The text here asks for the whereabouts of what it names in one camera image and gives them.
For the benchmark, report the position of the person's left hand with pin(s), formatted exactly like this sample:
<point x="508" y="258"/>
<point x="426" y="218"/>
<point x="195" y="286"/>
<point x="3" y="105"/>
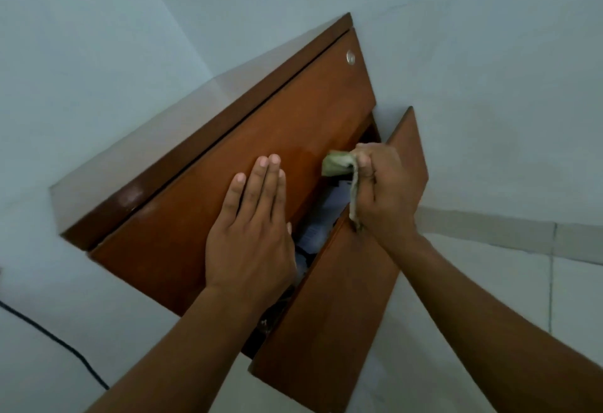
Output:
<point x="249" y="252"/>

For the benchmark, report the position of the person's right hand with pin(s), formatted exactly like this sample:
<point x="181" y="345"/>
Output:
<point x="393" y="196"/>

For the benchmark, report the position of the person's left little finger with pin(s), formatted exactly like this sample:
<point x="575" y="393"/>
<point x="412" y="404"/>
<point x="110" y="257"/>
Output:
<point x="231" y="200"/>

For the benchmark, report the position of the person's left middle finger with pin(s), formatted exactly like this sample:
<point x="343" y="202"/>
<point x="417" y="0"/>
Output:
<point x="269" y="189"/>

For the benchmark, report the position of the person's right fingers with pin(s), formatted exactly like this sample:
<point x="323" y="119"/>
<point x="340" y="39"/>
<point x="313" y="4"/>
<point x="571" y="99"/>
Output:
<point x="366" y="170"/>

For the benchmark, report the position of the person's left thumb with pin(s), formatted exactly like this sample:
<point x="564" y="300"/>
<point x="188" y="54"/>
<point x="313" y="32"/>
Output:
<point x="289" y="230"/>

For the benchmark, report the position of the green and white cloth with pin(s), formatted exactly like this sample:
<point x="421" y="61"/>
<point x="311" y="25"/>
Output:
<point x="338" y="163"/>

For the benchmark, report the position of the person's left forearm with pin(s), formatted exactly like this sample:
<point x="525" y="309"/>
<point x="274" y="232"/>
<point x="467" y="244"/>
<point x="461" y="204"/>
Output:
<point x="188" y="361"/>

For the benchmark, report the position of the person's right forearm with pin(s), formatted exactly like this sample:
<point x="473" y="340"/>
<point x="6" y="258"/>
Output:
<point x="494" y="342"/>

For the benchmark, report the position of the lockable wooden drawer front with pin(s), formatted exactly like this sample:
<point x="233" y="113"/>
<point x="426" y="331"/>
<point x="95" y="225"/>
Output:
<point x="198" y="219"/>

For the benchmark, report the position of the brown wooden drawer cabinet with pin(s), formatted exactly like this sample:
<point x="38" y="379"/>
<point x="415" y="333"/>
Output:
<point x="141" y="191"/>

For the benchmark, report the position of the clear glass cabinet top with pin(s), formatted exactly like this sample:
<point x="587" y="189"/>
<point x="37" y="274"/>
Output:
<point x="141" y="153"/>

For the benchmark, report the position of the silver round drawer lock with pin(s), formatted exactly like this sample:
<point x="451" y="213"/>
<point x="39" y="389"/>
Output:
<point x="351" y="57"/>

